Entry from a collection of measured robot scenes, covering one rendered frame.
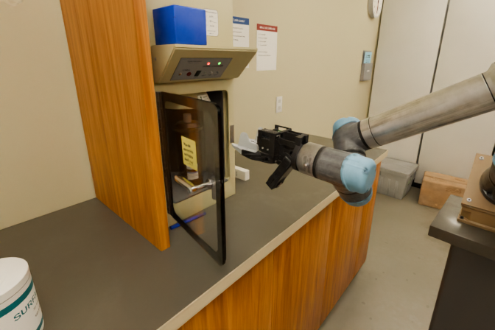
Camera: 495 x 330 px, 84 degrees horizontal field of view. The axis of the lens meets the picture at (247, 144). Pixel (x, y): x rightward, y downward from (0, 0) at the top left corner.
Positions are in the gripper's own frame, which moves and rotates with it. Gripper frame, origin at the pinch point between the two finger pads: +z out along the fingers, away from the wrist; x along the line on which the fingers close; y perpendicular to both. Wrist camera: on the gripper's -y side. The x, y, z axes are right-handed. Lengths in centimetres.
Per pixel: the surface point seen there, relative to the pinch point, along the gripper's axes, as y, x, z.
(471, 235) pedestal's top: -29, -49, -54
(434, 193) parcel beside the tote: -111, -259, -24
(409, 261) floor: -126, -155, -29
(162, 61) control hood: 22.5, 13.3, 16.6
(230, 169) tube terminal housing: -19.5, -15.6, 21.2
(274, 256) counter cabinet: -41.1, -9.3, -6.6
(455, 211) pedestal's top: -29, -64, -48
